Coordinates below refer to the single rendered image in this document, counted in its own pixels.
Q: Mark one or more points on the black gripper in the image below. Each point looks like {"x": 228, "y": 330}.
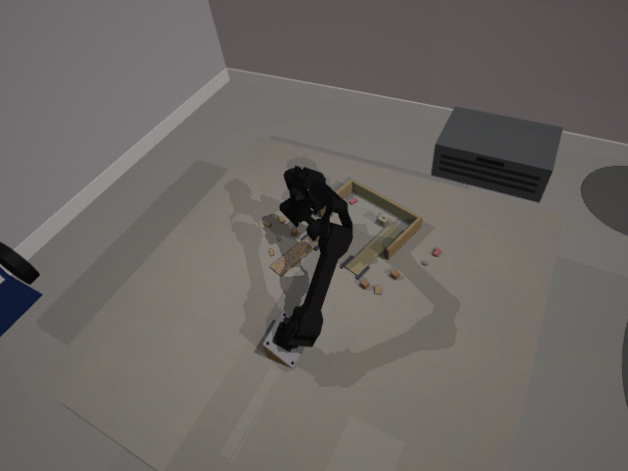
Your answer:
{"x": 296, "y": 215}

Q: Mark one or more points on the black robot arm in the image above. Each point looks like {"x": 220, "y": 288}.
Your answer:
{"x": 334, "y": 240}

